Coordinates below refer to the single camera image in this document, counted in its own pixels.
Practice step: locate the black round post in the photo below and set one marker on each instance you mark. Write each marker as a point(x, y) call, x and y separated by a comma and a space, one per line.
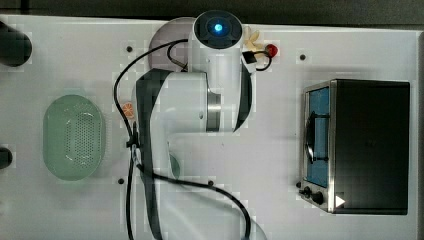
point(6, 157)

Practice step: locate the black cylindrical utensil holder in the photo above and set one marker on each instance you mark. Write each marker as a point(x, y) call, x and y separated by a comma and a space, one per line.
point(15, 46)

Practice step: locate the blue bowl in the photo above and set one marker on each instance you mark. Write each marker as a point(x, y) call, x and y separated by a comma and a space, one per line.
point(175, 167)

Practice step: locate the red apple toy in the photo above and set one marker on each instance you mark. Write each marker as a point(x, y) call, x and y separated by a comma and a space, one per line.
point(271, 49)

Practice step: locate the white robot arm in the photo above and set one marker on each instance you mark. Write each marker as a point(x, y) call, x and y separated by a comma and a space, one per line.
point(197, 83)

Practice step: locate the green perforated colander basket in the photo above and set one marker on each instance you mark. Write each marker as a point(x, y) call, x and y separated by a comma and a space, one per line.
point(74, 135)

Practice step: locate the black toaster oven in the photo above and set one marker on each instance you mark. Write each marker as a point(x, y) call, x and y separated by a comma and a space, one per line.
point(355, 146)

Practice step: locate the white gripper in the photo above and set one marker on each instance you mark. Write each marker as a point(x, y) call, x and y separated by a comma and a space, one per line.
point(249, 61)

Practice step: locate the yellow banana toy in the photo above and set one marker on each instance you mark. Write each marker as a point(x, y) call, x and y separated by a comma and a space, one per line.
point(250, 40)

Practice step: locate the orange slice toy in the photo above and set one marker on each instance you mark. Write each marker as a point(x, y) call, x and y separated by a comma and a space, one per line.
point(128, 110)

